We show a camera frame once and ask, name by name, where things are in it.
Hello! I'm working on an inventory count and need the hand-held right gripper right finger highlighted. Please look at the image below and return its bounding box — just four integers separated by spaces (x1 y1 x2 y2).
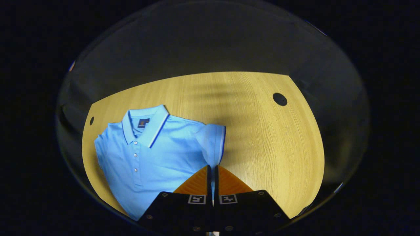
213 165 291 234

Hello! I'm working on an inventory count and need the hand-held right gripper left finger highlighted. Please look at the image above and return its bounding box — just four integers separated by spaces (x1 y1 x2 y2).
137 165 214 234

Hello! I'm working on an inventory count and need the light blue T-shirt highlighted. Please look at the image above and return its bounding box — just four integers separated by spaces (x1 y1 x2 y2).
94 105 226 221

